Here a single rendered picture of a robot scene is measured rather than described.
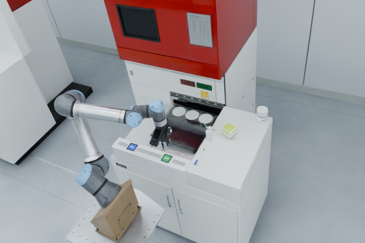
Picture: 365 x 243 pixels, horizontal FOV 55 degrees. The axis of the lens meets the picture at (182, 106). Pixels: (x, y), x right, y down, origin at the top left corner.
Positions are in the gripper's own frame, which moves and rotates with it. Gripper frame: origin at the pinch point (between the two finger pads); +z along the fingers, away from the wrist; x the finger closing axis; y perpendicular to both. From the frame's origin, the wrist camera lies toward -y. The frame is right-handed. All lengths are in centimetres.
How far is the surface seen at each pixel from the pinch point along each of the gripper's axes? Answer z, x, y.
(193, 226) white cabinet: 74, -14, -5
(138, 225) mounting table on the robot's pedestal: 23.6, -0.8, -40.2
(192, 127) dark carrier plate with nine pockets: 15.7, -0.7, 35.7
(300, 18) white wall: 16, -37, 206
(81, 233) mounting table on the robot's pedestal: 24, 28, -57
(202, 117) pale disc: 15.6, -3.6, 47.1
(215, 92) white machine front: -1, -10, 58
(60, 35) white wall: 91, 313, 213
